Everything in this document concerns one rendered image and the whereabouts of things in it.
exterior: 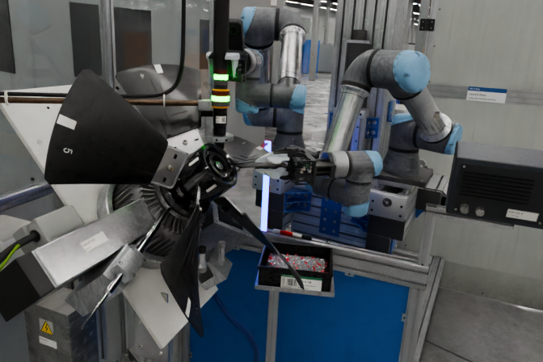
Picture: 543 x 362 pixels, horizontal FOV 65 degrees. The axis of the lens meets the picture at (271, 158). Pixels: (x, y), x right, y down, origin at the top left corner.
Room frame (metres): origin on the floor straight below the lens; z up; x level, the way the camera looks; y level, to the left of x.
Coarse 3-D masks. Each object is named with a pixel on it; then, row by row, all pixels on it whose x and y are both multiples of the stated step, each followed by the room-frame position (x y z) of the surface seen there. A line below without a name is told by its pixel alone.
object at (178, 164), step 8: (168, 152) 0.90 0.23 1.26; (176, 152) 0.91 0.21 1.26; (184, 152) 0.93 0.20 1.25; (168, 160) 0.90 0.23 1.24; (176, 160) 0.91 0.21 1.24; (184, 160) 0.93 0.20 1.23; (160, 168) 0.89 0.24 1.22; (176, 168) 0.91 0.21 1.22; (160, 176) 0.89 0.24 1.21; (168, 176) 0.90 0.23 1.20; (176, 176) 0.92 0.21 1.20; (160, 184) 0.89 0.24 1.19; (168, 184) 0.90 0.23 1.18
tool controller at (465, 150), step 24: (456, 144) 1.21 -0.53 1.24; (480, 144) 1.19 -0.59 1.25; (456, 168) 1.13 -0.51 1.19; (480, 168) 1.11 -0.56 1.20; (504, 168) 1.09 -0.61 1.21; (528, 168) 1.07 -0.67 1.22; (456, 192) 1.14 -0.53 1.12; (480, 192) 1.12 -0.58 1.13; (504, 192) 1.09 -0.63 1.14; (528, 192) 1.07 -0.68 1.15; (480, 216) 1.11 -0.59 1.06; (504, 216) 1.11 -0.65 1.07; (528, 216) 1.09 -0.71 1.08
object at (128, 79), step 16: (160, 64) 1.17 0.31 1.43; (128, 80) 1.09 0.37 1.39; (144, 80) 1.11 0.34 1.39; (160, 80) 1.12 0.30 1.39; (192, 80) 1.16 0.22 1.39; (160, 96) 1.08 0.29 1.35; (176, 96) 1.09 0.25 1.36; (192, 96) 1.11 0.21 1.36; (144, 112) 1.05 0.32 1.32; (160, 112) 1.05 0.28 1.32; (176, 112) 1.06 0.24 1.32; (192, 112) 1.07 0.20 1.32; (160, 128) 1.02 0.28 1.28; (176, 128) 1.03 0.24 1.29; (192, 128) 1.03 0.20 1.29
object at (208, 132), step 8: (200, 104) 1.03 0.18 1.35; (208, 104) 1.03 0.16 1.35; (200, 112) 1.02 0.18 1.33; (208, 112) 1.03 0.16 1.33; (208, 120) 1.03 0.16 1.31; (208, 128) 1.03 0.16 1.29; (208, 136) 1.03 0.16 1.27; (216, 136) 1.04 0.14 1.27; (224, 136) 1.04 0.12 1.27; (232, 136) 1.05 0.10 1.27
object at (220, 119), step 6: (216, 108) 1.04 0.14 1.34; (222, 108) 1.04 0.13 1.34; (216, 114) 1.04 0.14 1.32; (222, 114) 1.04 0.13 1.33; (216, 120) 1.04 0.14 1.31; (222, 120) 1.04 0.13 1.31; (216, 126) 1.04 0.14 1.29; (222, 126) 1.04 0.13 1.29; (216, 132) 1.04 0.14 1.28; (222, 132) 1.04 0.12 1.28; (216, 144) 1.04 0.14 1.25; (222, 144) 1.04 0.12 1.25
